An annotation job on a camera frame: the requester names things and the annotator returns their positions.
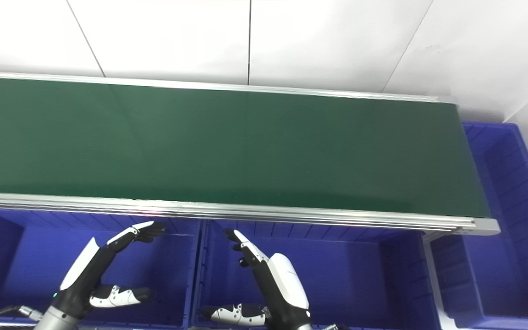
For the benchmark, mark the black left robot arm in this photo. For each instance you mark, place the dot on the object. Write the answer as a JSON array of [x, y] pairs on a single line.
[[55, 321]]

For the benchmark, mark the grey conveyor support leg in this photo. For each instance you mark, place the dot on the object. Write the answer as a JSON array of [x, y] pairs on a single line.
[[436, 284]]

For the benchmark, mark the blue plastic bin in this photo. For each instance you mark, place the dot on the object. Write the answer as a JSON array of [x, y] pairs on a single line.
[[351, 275], [497, 256], [163, 266]]

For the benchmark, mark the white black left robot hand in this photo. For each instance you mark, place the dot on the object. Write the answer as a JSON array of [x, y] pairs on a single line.
[[85, 275]]

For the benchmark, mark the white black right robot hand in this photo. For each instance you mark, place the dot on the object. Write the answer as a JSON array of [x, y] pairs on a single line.
[[284, 284]]

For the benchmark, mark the green conveyor belt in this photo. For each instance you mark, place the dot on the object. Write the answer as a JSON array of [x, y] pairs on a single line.
[[245, 213], [245, 146]]

